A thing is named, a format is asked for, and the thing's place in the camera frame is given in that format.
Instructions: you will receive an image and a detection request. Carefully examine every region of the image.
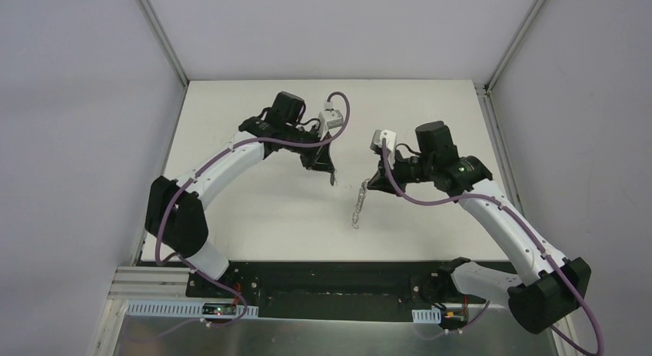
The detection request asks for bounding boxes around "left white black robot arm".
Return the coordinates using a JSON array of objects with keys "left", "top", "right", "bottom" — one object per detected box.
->
[{"left": 144, "top": 91, "right": 351, "bottom": 298}]

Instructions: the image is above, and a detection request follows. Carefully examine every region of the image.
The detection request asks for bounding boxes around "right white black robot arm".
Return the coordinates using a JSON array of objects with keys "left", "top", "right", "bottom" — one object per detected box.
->
[{"left": 367, "top": 121, "right": 591, "bottom": 334}]

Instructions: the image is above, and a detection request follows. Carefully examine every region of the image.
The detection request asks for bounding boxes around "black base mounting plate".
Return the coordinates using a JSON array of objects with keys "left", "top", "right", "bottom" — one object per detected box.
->
[{"left": 185, "top": 261, "right": 487, "bottom": 324}]

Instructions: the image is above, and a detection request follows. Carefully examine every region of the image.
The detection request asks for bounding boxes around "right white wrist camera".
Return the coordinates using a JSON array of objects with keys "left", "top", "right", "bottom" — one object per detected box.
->
[{"left": 370, "top": 129, "right": 397, "bottom": 155}]

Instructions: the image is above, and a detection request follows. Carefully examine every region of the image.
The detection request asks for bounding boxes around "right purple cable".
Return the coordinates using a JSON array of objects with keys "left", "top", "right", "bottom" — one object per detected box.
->
[{"left": 381, "top": 141, "right": 606, "bottom": 356}]

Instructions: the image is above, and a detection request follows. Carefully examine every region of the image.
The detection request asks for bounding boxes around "purple cable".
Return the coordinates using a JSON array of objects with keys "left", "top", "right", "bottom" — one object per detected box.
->
[
  {"left": 381, "top": 141, "right": 606, "bottom": 356},
  {"left": 154, "top": 91, "right": 351, "bottom": 330}
]

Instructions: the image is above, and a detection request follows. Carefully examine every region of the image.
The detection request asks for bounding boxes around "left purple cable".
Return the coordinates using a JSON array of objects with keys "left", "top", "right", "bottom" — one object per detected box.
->
[{"left": 154, "top": 91, "right": 351, "bottom": 330}]

